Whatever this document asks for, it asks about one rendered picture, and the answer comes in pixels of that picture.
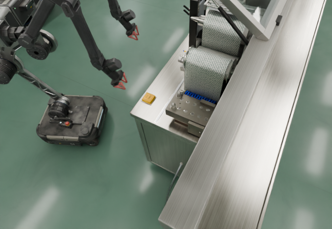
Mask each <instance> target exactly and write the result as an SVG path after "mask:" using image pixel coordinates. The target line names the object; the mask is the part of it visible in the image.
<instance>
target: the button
mask: <svg viewBox="0 0 332 229"><path fill-rule="evenodd" d="M154 99H155V95H153V94H150V93H148V92H147V93H146V94H145V95H144V97H143V98H142V101H144V102H146V103H148V104H151V103H152V102H153V100H154Z"/></svg>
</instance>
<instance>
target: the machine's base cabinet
mask: <svg viewBox="0 0 332 229"><path fill-rule="evenodd" d="M134 119H135V122H136V125H137V129H138V132H139V135H140V139H141V142H142V145H143V148H144V151H145V154H146V158H147V161H149V162H151V163H153V164H155V165H157V166H159V167H161V168H162V169H164V170H166V171H168V172H170V173H172V174H174V175H175V174H176V172H177V170H178V168H179V166H180V163H181V162H182V163H183V166H182V167H181V169H180V171H179V173H178V175H177V176H178V177H180V175H181V173H182V171H183V169H184V167H185V165H186V164H187V162H188V160H189V158H190V156H191V154H192V152H193V150H194V148H195V145H193V144H191V143H189V142H187V141H184V140H182V139H180V138H178V137H176V136H173V135H171V134H169V133H167V132H165V131H162V130H160V129H158V128H156V127H154V126H151V125H149V124H147V123H145V122H143V121H140V120H138V119H136V118H134Z"/></svg>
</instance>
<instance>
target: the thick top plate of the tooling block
mask: <svg viewBox="0 0 332 229"><path fill-rule="evenodd" d="M176 94H177V92H176ZM176 94H175V95H174V97H173V98H172V100H171V101H170V103H169V104H168V106H167V107H166V109H165V111H166V115H168V116H170V117H172V118H175V119H177V120H179V121H182V122H184V123H186V124H188V122H189V121H192V122H194V123H196V124H199V125H201V126H204V127H206V125H207V123H208V121H209V119H210V117H211V115H212V113H213V111H214V109H213V108H211V107H208V106H205V105H203V104H200V101H201V100H198V99H196V98H193V97H191V96H188V95H185V94H183V95H182V97H181V98H177V97H176ZM172 103H175V104H176V109H175V110H172V109H171V108H170V107H171V104H172Z"/></svg>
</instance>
